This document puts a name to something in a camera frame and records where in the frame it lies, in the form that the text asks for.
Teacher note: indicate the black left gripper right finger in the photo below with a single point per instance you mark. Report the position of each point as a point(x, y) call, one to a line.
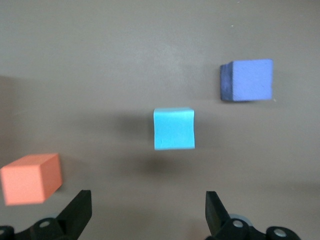
point(217, 217)

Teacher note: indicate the purple foam block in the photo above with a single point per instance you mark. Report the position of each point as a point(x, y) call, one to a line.
point(250, 80)

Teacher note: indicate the brown table cover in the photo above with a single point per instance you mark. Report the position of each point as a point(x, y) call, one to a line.
point(100, 62)

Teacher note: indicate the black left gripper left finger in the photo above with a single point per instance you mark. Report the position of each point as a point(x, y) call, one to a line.
point(75, 215)

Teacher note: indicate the orange foam block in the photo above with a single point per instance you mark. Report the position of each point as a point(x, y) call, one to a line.
point(27, 180)

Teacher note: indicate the light blue foam block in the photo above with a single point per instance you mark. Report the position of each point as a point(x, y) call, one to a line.
point(174, 128)

